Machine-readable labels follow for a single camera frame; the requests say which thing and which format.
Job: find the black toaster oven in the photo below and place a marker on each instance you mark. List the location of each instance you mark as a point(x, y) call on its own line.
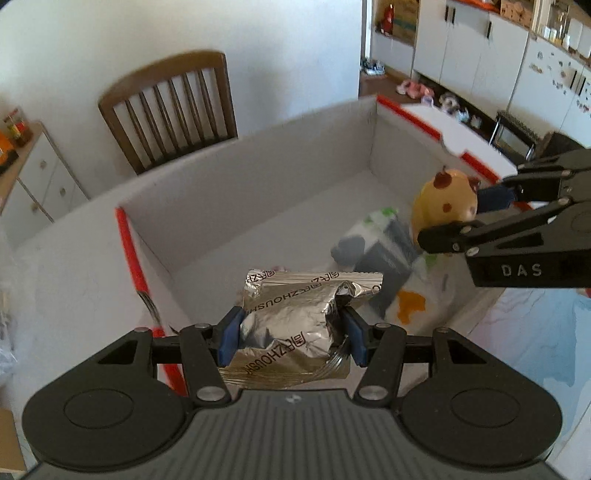
point(512, 136)

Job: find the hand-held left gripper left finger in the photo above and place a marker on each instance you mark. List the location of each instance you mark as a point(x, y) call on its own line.
point(230, 339)

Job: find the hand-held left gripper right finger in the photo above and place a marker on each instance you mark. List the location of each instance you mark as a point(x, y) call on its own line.
point(356, 340)

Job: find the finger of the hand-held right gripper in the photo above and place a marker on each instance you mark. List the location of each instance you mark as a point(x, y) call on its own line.
point(496, 197)
point(445, 237)

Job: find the white wall cabinets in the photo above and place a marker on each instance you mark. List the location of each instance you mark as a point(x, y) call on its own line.
point(466, 46)

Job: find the white cardboard box red edges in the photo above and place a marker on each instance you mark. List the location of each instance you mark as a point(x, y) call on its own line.
point(277, 184)

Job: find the red toy figure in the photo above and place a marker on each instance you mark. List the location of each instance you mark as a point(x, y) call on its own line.
point(388, 18)

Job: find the white printed plastic bag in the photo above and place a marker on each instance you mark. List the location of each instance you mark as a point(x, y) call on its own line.
point(418, 300)

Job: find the blue marbled tablecloth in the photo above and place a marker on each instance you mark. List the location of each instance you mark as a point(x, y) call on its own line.
point(531, 332)

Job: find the brown wooden chair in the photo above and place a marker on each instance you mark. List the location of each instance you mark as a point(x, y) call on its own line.
point(171, 106)

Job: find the white drawer cabinet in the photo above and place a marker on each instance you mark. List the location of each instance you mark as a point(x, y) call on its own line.
point(44, 184)

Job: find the white fridge with magnets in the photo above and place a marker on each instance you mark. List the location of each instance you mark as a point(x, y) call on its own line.
point(554, 78)

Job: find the white and purple shoes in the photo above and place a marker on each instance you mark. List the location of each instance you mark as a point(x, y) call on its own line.
point(455, 108)

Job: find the blue sneakers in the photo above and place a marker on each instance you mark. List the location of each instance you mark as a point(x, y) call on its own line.
point(371, 68)

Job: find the pink shoes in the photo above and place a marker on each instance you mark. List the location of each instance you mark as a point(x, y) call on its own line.
point(414, 89)

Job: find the wooden shelf unit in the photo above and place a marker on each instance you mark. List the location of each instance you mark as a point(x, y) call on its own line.
point(397, 23)

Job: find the yellow toy figure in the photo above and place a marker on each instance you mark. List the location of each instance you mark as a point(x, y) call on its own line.
point(445, 196)

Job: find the silver foil packet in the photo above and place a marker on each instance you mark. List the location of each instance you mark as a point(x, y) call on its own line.
point(291, 318)

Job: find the bottles on cabinet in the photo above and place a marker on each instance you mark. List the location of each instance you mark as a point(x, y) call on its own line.
point(17, 125)

